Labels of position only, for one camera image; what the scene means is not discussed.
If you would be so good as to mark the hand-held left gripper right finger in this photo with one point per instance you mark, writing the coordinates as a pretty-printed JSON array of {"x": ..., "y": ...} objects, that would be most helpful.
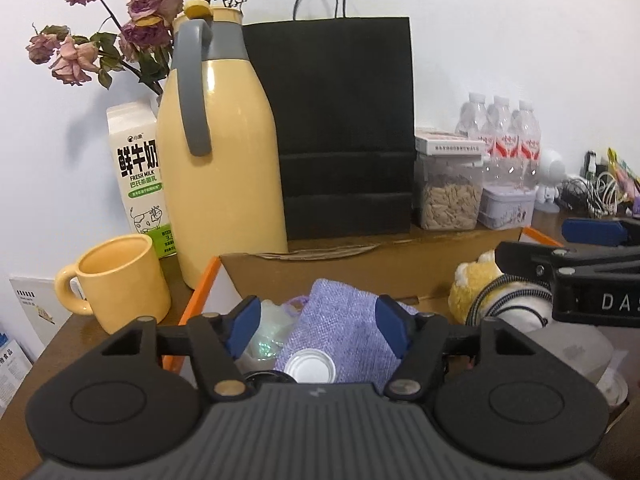
[{"x": 392, "y": 325}]

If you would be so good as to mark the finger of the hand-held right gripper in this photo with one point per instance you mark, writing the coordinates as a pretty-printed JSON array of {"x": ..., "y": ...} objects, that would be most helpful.
[
  {"x": 595, "y": 231},
  {"x": 530, "y": 257}
]

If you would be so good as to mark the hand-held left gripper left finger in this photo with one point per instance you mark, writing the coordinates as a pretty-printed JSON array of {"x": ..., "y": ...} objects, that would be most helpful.
[{"x": 245, "y": 325}]

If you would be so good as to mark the purple woven pouch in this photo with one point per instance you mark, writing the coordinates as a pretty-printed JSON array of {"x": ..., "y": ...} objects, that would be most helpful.
[{"x": 340, "y": 330}]

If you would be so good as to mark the yellow plush toy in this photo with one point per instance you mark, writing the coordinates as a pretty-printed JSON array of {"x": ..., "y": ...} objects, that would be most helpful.
[{"x": 475, "y": 280}]

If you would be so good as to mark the orange cardboard box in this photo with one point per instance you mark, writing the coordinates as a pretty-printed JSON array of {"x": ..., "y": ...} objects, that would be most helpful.
[{"x": 350, "y": 265}]

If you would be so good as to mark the large white bottle cap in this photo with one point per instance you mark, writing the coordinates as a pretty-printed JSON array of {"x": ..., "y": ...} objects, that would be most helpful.
[{"x": 310, "y": 367}]

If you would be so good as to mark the white printed tin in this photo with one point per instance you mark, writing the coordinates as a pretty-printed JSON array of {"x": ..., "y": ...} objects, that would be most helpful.
[{"x": 505, "y": 210}]

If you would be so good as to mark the dark charger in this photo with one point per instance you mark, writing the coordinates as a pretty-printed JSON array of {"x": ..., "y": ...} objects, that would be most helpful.
[{"x": 590, "y": 162}]

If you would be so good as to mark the white robot figurine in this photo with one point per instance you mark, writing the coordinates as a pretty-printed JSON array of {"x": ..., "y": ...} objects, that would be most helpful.
[{"x": 550, "y": 165}]

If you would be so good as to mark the clear container of seeds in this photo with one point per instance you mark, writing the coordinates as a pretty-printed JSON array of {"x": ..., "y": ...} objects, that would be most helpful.
[{"x": 447, "y": 205}]

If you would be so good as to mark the clear water bottle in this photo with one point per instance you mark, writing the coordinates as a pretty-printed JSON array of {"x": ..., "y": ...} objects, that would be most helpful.
[
  {"x": 472, "y": 115},
  {"x": 527, "y": 140},
  {"x": 500, "y": 130}
]

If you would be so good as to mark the yellow mug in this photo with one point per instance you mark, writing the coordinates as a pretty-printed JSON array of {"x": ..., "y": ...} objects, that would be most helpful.
[{"x": 125, "y": 285}]

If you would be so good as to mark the small white flat box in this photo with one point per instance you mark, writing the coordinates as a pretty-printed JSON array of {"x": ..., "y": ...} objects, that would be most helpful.
[{"x": 450, "y": 142}]

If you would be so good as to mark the yellow thermos jug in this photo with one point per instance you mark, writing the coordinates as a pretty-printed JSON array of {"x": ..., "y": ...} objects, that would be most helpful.
[{"x": 235, "y": 160}]

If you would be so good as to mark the white milk carton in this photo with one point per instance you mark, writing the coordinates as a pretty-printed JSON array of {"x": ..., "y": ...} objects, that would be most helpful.
[{"x": 137, "y": 170}]

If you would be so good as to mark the black paper bag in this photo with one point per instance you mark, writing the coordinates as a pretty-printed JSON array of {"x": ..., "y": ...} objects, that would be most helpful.
[{"x": 345, "y": 110}]

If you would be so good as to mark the blue and white food bag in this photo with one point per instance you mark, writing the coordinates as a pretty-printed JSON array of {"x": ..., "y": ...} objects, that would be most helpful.
[{"x": 7, "y": 360}]

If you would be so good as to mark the dried pink flowers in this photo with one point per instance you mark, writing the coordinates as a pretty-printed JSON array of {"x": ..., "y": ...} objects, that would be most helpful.
[{"x": 145, "y": 0}]

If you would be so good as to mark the white wall panel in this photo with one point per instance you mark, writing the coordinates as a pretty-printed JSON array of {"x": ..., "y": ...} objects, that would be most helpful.
[{"x": 30, "y": 305}]

